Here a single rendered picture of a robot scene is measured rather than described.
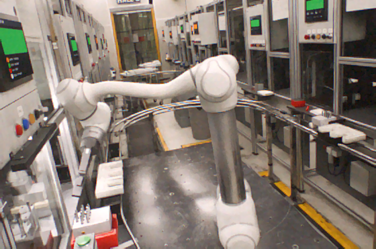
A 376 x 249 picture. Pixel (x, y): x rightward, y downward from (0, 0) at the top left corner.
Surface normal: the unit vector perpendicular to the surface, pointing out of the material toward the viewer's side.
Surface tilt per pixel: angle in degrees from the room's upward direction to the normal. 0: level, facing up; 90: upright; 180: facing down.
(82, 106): 116
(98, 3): 90
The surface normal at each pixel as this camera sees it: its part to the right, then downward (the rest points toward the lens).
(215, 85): -0.10, 0.16
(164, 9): 0.22, 0.22
